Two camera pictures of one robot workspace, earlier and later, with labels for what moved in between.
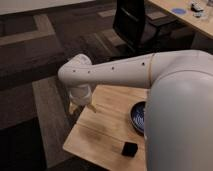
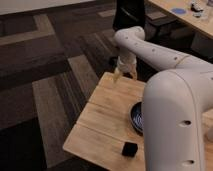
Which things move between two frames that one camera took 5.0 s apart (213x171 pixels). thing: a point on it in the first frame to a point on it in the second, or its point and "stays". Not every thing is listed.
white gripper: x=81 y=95 to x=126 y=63
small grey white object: x=197 y=9 stays
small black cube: x=129 y=149 stays
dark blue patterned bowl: x=137 y=116 stays
